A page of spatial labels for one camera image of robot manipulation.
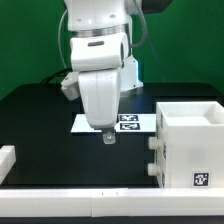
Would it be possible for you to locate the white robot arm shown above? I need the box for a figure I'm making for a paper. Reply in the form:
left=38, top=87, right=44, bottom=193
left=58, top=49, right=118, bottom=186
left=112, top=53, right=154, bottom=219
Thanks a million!
left=61, top=0, right=173, bottom=144

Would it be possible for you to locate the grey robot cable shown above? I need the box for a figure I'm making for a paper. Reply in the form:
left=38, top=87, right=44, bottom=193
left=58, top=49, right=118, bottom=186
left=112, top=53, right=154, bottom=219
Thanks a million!
left=129, top=0, right=148, bottom=49

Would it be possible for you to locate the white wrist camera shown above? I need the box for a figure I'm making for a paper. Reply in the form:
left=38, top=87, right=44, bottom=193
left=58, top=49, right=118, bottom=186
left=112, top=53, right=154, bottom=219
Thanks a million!
left=61, top=72, right=80, bottom=101

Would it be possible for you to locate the white front rail bar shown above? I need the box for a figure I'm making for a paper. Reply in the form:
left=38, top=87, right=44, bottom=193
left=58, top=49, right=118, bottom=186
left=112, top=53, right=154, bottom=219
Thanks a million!
left=0, top=188, right=224, bottom=217

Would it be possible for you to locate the white left rail block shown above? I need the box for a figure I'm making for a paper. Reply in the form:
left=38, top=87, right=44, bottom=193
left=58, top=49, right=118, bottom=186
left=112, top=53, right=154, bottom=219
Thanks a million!
left=0, top=145, right=16, bottom=185

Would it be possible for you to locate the white drawer with knob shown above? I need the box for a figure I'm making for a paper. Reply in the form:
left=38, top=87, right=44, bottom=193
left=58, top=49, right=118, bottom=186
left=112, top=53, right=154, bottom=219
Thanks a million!
left=148, top=137, right=166, bottom=160

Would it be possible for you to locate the white drawer tray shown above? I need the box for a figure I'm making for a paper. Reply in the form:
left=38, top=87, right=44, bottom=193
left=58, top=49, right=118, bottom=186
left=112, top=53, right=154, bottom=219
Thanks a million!
left=147, top=163, right=165, bottom=188

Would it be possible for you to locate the large white drawer housing box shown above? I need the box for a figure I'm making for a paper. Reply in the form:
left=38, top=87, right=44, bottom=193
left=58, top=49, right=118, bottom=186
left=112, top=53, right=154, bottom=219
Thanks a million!
left=155, top=101, right=224, bottom=188

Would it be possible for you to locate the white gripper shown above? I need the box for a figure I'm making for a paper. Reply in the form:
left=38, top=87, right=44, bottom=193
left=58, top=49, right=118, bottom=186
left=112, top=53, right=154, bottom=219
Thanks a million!
left=78, top=69, right=121, bottom=144

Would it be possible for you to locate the white marker tag plate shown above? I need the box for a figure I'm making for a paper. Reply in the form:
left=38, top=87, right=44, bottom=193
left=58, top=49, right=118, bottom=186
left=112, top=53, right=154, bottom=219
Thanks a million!
left=71, top=114, right=156, bottom=133

